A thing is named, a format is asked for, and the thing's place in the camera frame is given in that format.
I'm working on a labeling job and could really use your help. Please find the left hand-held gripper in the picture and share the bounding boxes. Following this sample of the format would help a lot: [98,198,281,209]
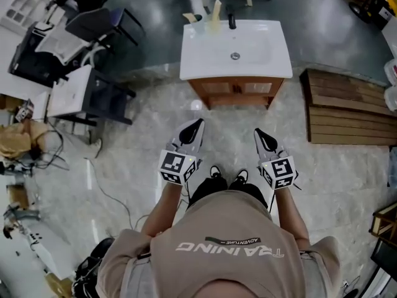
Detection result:
[158,118,206,186]

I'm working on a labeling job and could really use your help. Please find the white machine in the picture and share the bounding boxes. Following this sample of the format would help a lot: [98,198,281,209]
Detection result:
[0,202,79,287]

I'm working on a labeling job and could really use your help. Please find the white ceramic sink basin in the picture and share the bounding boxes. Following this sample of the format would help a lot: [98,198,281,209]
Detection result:
[179,19,293,81]

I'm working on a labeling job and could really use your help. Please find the yellow black cart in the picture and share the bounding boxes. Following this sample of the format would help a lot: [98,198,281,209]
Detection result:
[348,0,397,25]

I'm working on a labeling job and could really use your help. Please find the light wooden frame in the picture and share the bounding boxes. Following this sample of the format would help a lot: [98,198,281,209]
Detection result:
[368,201,397,239]

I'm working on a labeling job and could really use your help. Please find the person's right forearm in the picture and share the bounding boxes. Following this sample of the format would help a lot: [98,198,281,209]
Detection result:
[274,186,311,248]

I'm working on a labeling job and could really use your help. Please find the grey white office chair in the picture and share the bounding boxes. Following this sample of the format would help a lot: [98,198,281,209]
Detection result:
[35,7,110,67]

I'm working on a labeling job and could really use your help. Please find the brown slatted wooden board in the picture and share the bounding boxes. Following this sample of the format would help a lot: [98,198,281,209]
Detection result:
[298,68,397,146]

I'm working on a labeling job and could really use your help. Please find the person's left forearm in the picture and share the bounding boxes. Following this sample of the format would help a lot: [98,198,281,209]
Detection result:
[141,178,187,238]

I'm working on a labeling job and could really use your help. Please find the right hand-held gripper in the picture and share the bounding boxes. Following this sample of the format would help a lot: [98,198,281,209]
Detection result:
[253,128,300,191]

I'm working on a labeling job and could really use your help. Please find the wooden cabinet door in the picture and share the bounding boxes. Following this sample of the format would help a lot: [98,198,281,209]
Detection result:
[241,81,274,96]
[198,81,233,96]

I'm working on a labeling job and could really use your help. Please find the crumpled brown paper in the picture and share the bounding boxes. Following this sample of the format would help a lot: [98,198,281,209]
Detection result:
[0,119,51,168]

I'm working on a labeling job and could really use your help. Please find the grey floor cable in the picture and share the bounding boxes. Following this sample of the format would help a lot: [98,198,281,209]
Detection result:
[84,157,150,230]

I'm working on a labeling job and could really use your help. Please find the blue black chair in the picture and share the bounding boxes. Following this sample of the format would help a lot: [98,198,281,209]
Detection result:
[107,7,147,47]

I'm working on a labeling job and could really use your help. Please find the beige printed t-shirt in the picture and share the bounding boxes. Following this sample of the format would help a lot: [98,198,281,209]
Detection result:
[95,190,342,298]

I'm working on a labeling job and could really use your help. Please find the white plastic bag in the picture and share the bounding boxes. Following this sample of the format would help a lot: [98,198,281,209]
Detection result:
[383,58,397,112]

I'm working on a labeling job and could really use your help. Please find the black shorts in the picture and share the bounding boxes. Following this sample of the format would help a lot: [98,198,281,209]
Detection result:
[187,176,269,211]

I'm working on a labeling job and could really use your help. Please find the black storage crate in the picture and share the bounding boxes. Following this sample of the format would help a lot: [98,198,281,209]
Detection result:
[7,21,68,88]

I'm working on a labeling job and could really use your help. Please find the white shelf unit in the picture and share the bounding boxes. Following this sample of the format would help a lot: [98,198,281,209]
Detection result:
[0,0,45,28]

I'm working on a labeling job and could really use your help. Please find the clear plastic cup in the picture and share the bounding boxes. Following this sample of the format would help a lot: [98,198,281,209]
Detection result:
[189,19,207,37]

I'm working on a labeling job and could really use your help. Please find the person's right black shoe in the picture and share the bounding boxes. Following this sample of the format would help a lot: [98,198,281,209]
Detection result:
[234,169,249,185]

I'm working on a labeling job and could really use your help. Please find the wooden sink cabinet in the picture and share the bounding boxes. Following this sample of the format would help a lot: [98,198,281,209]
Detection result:
[187,76,285,111]

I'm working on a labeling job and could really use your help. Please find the beige bottle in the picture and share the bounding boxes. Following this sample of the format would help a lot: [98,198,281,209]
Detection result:
[207,0,223,34]

